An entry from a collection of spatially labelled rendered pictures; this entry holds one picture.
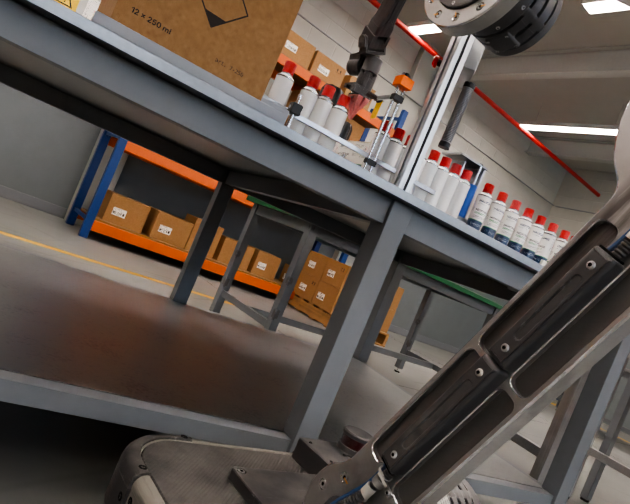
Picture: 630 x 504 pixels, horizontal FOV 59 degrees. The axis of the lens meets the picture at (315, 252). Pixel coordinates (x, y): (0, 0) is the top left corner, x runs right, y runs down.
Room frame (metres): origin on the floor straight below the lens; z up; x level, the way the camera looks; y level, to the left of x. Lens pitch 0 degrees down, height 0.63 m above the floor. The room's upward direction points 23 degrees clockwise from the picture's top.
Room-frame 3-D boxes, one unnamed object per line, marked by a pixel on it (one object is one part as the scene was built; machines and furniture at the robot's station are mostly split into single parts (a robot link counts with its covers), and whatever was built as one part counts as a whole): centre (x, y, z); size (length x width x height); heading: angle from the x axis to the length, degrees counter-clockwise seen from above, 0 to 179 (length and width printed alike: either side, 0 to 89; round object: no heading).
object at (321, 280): (6.10, -0.39, 0.32); 1.20 x 0.83 x 0.64; 35
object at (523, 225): (2.05, -0.67, 0.98); 0.05 x 0.05 x 0.20
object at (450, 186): (1.86, -0.33, 0.98); 0.05 x 0.05 x 0.20
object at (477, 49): (1.68, -0.18, 1.38); 0.17 x 0.10 x 0.19; 174
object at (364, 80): (1.76, 0.06, 1.18); 0.10 x 0.07 x 0.07; 120
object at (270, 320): (3.73, -0.46, 0.40); 1.90 x 0.75 x 0.80; 127
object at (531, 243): (2.08, -0.73, 0.98); 0.05 x 0.05 x 0.20
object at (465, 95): (1.69, -0.24, 1.18); 0.04 x 0.04 x 0.21
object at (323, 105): (1.59, 0.14, 0.98); 0.05 x 0.05 x 0.20
